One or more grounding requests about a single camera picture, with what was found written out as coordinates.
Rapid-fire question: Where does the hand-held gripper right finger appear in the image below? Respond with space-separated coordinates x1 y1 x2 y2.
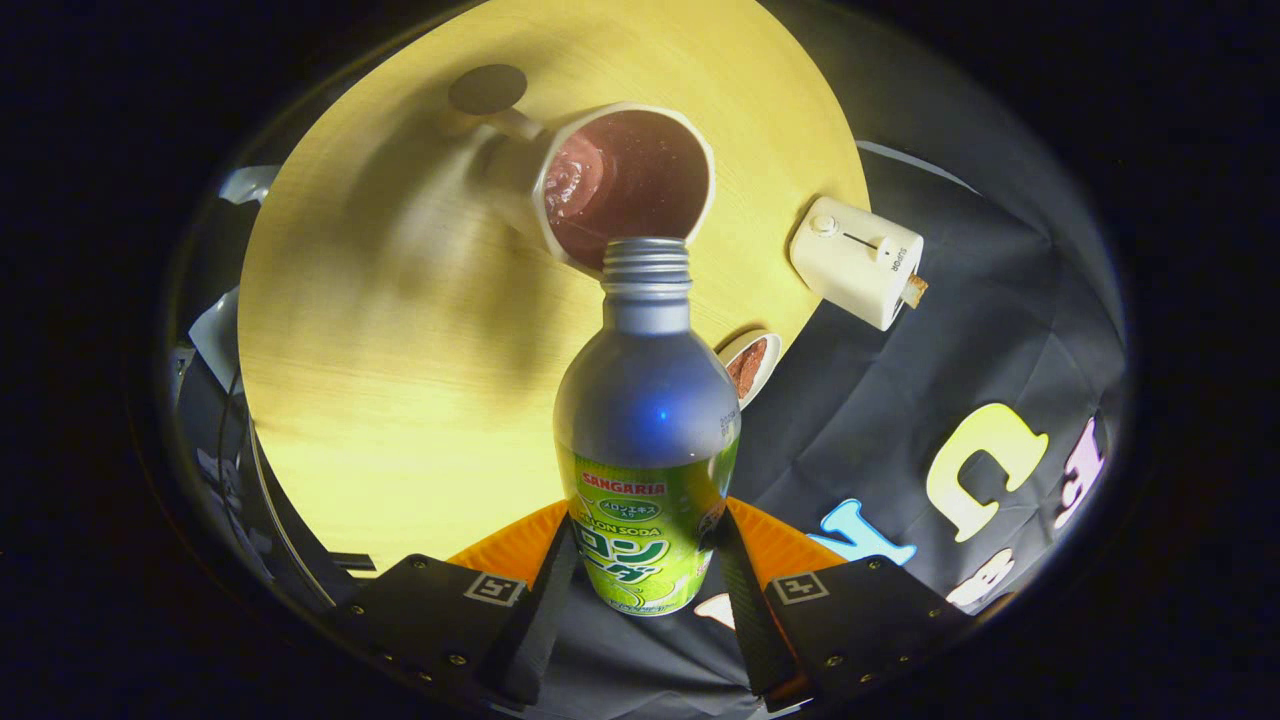
714 497 968 713

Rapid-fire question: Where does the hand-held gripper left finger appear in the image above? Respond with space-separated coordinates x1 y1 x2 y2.
333 499 583 709

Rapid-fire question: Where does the silver green juice bottle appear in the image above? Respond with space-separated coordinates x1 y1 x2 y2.
553 237 743 618

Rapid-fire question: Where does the beige wooden cup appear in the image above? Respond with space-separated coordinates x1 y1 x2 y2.
447 63 717 281

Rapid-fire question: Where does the round white plate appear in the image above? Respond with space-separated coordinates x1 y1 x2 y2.
716 330 784 411

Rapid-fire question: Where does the brown meat piece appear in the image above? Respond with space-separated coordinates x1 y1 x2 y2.
727 338 769 399

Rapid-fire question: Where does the wooden table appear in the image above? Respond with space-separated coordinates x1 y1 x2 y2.
237 0 873 581

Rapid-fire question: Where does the white toaster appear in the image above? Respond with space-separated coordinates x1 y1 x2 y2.
788 195 926 332

